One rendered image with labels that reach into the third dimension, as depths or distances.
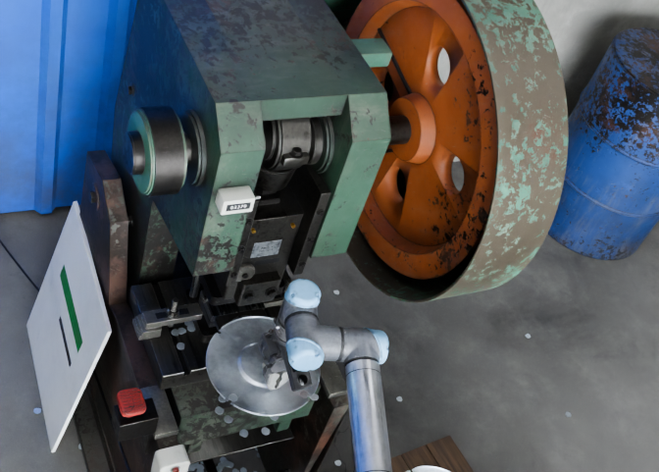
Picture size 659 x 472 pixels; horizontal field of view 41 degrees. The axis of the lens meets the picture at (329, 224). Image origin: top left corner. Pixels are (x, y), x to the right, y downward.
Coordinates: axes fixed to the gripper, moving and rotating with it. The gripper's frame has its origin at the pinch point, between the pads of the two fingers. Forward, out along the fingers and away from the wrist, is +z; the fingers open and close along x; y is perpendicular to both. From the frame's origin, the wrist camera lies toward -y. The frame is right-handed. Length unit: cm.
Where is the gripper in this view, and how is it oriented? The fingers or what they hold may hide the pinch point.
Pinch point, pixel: (274, 388)
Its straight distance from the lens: 220.2
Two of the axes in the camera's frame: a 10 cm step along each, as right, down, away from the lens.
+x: -8.8, 1.2, -4.5
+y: -3.9, -7.2, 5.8
